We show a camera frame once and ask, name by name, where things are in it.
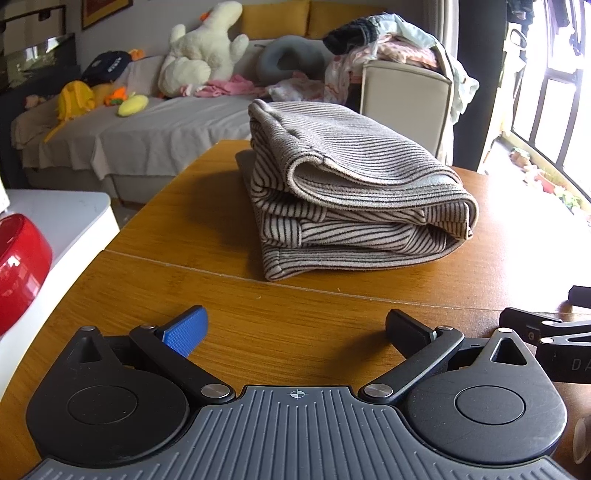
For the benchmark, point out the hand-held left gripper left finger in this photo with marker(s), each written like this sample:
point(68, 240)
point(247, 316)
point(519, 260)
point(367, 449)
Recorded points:
point(187, 330)

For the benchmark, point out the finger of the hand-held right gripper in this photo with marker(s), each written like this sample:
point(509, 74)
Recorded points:
point(521, 323)
point(581, 295)

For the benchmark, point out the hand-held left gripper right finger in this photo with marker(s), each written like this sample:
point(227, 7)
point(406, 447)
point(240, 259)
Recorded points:
point(408, 328)

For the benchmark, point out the grey striped cloth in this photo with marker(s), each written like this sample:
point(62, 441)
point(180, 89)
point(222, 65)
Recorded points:
point(351, 194)

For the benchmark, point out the white floral clothes heap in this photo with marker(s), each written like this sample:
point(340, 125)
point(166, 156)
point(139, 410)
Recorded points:
point(318, 85)

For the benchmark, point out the red bowl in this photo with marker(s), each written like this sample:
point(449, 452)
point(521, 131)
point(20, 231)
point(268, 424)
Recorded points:
point(21, 272)

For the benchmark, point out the black window grille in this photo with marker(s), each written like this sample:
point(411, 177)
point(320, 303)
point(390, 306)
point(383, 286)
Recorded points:
point(554, 106)

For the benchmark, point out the grey sofa cover sheet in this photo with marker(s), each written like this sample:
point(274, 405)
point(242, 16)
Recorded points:
point(152, 138)

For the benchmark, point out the cream sofa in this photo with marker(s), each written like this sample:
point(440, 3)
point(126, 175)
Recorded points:
point(406, 110)

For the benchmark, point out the yellow green plush toy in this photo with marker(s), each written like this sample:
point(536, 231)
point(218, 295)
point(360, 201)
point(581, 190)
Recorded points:
point(131, 105)

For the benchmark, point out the orange plush toy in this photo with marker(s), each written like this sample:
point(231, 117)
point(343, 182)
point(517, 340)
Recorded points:
point(115, 97)

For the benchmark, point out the pink cloth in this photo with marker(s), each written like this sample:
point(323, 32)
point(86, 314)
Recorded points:
point(226, 86)

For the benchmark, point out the black cap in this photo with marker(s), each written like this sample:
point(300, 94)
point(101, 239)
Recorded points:
point(108, 67)

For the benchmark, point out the pink floral garment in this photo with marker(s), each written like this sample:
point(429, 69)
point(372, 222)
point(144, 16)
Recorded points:
point(406, 53)

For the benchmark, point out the white plush duck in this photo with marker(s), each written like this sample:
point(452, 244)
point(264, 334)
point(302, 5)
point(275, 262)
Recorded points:
point(203, 50)

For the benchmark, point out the grey neck pillow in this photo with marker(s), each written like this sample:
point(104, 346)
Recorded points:
point(291, 57)

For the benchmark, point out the black knitted garment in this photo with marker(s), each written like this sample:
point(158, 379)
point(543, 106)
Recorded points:
point(348, 37)

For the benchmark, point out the black framed glass tank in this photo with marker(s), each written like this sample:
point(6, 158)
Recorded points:
point(37, 62)

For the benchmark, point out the yellow cushion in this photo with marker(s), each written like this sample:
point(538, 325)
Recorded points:
point(341, 14)
point(274, 18)

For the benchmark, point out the yellow framed wall picture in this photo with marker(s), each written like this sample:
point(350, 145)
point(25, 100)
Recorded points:
point(106, 11)

